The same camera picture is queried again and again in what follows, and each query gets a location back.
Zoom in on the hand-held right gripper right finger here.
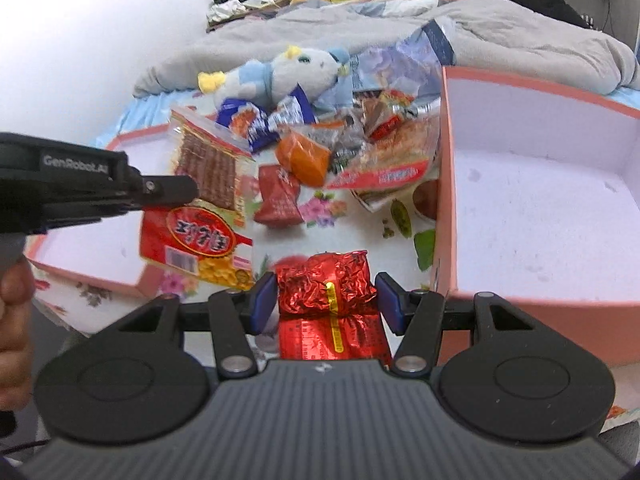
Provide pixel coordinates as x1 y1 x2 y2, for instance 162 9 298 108
375 272 538 377

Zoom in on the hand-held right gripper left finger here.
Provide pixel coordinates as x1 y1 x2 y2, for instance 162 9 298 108
117 272 279 380

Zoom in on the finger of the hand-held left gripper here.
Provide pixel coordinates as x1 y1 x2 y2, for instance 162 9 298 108
135 174 201 212

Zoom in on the brown strips snack packet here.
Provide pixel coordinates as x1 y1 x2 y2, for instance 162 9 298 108
167 107 257 227

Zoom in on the red foil snack packet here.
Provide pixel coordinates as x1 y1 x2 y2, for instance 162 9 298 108
275 250 394 362

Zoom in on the red yellow corn snack packet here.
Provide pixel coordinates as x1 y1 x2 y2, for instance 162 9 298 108
139 199 257 292

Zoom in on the blue snack bag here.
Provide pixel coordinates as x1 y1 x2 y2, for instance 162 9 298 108
215 97 281 156

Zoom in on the dark red snack packet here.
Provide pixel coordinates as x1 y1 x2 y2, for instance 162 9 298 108
253 164 304 227

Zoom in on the large orange snack packet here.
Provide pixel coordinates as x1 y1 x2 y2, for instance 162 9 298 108
325 105 442 192

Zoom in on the pink cardboard box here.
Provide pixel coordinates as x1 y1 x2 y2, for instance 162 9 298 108
434 65 640 367

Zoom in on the clear brown spicy snack packet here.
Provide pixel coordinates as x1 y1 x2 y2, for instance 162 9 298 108
360 92 418 142

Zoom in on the person's left hand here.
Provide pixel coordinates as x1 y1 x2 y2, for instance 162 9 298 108
0 256 36 403

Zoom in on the light blue bed sheet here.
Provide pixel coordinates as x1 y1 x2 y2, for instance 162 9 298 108
95 94 175 150

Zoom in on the pink cardboard box lid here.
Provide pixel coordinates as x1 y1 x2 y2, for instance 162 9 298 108
22 127 173 302

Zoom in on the floral printed bed sheet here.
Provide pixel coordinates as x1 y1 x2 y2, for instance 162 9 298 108
30 92 451 361

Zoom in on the small blue white snack packet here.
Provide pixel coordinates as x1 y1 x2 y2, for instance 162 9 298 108
267 85 319 133

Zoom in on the blue white plush toy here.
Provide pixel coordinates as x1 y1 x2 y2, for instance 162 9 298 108
197 45 352 112

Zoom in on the cardboard box with clothes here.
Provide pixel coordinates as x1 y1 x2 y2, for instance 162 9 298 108
205 0 292 34

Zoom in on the light blue printed bag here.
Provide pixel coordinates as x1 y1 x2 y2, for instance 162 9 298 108
349 17 457 107

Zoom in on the grey blanket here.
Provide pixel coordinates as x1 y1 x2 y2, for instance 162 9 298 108
132 0 640 100

